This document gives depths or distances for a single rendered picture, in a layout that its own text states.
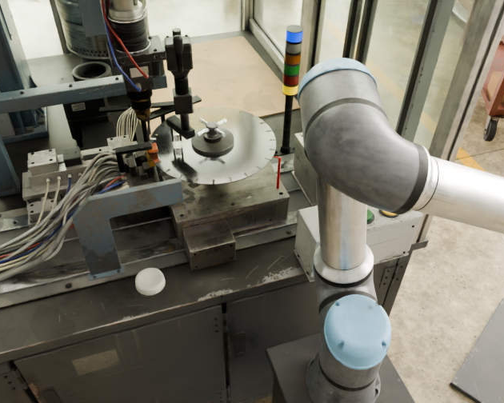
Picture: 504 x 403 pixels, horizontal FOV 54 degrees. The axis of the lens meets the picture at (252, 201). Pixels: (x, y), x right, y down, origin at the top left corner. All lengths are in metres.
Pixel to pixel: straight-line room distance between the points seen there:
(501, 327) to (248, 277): 1.29
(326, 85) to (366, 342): 0.45
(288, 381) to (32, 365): 0.60
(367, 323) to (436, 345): 1.23
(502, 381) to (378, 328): 1.24
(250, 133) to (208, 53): 0.86
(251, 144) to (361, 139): 0.70
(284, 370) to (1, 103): 0.95
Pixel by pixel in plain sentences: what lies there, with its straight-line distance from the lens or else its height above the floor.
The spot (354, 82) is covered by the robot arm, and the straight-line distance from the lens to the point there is 0.71.
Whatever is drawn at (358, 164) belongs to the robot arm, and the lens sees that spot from 0.63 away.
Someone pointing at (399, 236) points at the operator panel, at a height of 0.84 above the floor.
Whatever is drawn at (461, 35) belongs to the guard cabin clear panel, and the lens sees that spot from 1.14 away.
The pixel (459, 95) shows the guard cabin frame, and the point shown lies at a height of 1.20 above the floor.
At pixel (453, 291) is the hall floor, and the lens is 2.33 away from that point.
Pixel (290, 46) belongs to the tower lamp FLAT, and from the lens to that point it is 1.39.
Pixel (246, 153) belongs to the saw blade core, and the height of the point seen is 0.95.
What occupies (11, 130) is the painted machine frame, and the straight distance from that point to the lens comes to 1.78.
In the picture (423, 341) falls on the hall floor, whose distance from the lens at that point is 2.14.
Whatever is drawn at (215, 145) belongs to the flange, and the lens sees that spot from 1.28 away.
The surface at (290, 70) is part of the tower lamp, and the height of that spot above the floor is 1.05.
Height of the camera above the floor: 1.74
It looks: 44 degrees down
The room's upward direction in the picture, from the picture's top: 1 degrees clockwise
